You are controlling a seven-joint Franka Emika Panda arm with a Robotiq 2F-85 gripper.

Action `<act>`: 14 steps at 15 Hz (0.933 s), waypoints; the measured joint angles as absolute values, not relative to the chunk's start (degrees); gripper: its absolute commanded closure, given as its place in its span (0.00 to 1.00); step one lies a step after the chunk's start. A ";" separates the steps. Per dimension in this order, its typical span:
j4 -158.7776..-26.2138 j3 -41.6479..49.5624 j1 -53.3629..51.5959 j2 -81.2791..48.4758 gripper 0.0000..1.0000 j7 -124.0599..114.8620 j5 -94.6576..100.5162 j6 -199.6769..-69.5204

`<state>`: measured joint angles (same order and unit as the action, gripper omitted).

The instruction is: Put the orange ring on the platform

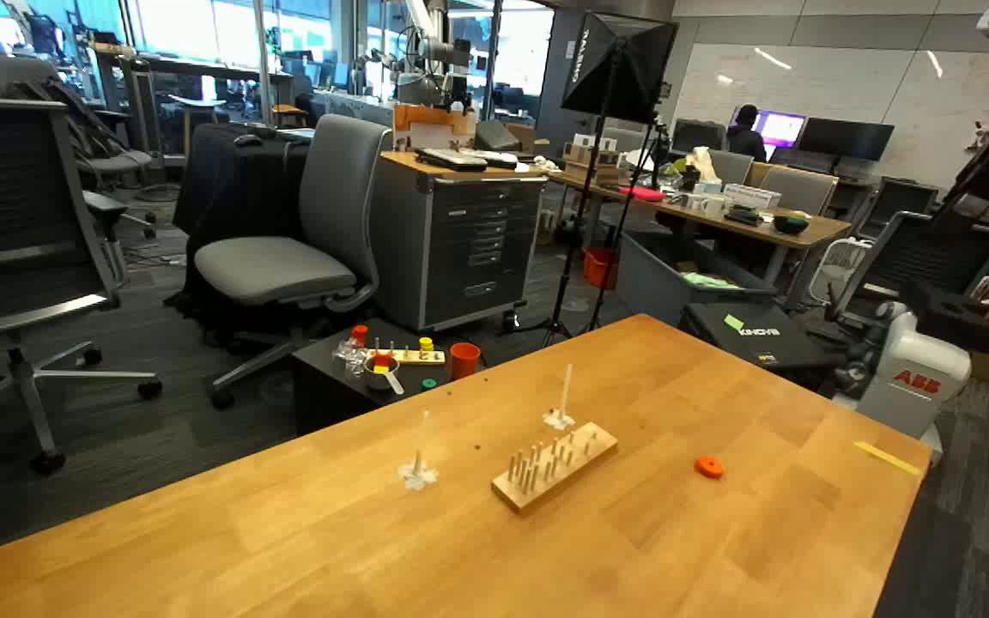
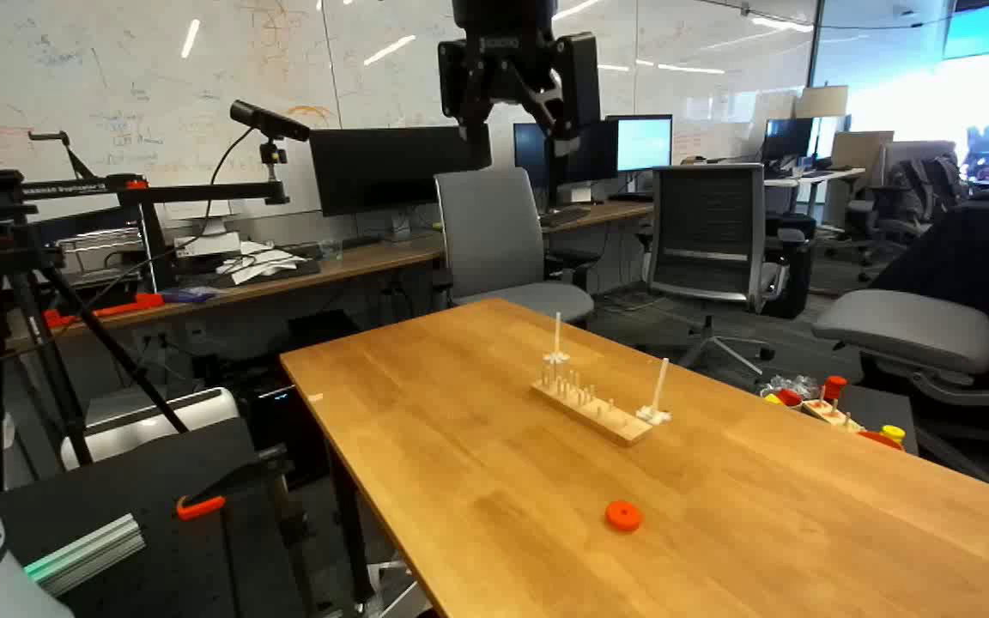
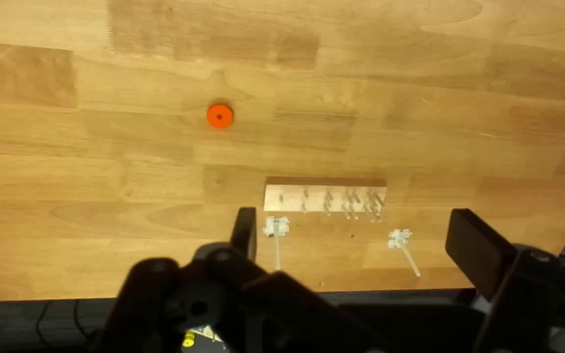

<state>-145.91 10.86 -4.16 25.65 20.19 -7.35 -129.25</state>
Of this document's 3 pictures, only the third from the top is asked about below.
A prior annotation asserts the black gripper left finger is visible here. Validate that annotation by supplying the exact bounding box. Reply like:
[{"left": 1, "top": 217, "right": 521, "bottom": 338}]
[{"left": 94, "top": 205, "right": 388, "bottom": 353}]

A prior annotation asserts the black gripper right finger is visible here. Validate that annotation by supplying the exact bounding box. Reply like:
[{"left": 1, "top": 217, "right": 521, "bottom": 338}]
[{"left": 443, "top": 205, "right": 565, "bottom": 353}]

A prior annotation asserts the orange ring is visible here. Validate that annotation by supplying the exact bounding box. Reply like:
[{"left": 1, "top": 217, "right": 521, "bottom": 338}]
[{"left": 204, "top": 99, "right": 235, "bottom": 132}]

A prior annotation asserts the small wooden platform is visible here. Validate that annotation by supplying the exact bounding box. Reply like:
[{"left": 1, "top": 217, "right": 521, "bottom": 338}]
[{"left": 260, "top": 176, "right": 388, "bottom": 215}]

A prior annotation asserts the white push pin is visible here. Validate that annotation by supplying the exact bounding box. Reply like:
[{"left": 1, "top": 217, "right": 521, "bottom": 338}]
[{"left": 386, "top": 227, "right": 423, "bottom": 278}]

